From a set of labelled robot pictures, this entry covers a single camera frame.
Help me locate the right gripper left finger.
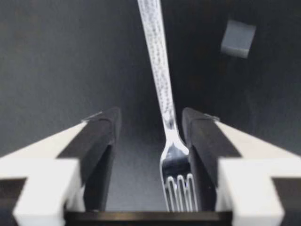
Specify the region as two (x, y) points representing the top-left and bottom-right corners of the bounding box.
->
(0, 106), (122, 226)

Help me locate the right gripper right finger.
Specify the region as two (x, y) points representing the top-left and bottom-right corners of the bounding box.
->
(182, 107), (301, 226)

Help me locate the silver metal fork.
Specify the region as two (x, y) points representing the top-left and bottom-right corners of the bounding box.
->
(136, 0), (198, 212)

